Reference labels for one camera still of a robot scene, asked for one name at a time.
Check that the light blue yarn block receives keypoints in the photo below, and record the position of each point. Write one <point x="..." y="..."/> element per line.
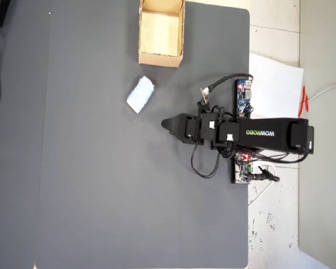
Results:
<point x="141" y="94"/>

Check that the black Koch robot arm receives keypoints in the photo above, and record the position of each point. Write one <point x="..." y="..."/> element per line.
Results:
<point x="268" y="140"/>

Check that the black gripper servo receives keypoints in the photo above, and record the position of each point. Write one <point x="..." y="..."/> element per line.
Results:
<point x="192" y="130"/>

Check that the white paper sheet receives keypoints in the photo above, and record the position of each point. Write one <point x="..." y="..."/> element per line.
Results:
<point x="277" y="89"/>

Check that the blue circuit board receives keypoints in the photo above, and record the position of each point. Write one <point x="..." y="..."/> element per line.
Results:
<point x="243" y="96"/>
<point x="236" y="109"/>

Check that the black power plug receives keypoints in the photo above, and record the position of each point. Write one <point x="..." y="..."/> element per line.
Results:
<point x="264" y="177"/>

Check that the black camera circuit board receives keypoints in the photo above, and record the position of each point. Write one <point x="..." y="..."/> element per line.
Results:
<point x="205" y="95"/>

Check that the motor driver board red light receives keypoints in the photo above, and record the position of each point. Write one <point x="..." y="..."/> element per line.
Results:
<point x="243" y="169"/>

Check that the open brown cardboard box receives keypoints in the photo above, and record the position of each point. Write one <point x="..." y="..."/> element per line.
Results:
<point x="160" y="60"/>

